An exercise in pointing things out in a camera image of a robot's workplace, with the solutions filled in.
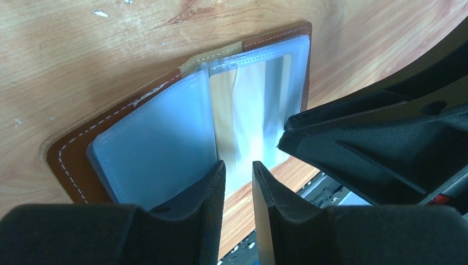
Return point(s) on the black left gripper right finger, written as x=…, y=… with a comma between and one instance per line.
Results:
x=290, y=230

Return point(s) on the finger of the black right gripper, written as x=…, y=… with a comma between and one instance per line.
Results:
x=401, y=140

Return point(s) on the brown leather card holder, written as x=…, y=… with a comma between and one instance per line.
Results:
x=155, y=142

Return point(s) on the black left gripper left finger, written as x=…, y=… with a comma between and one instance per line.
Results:
x=184, y=230

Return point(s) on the gold credit card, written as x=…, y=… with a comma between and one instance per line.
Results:
x=249, y=106

